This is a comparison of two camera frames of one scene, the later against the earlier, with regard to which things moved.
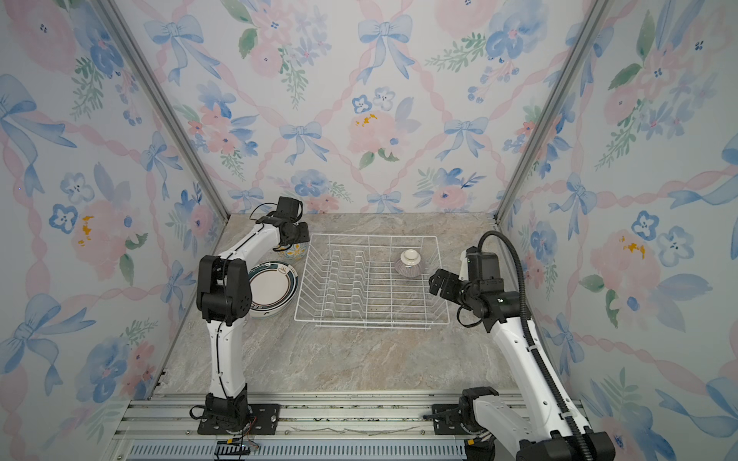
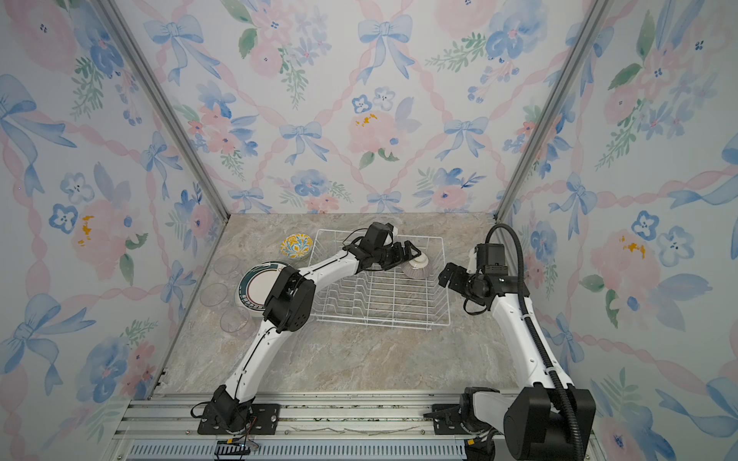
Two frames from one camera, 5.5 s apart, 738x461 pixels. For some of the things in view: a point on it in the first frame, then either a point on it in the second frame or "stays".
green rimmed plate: [273, 285] stays
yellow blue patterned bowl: [296, 252] stays
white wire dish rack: [376, 281] stays
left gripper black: [306, 232] → [401, 258]
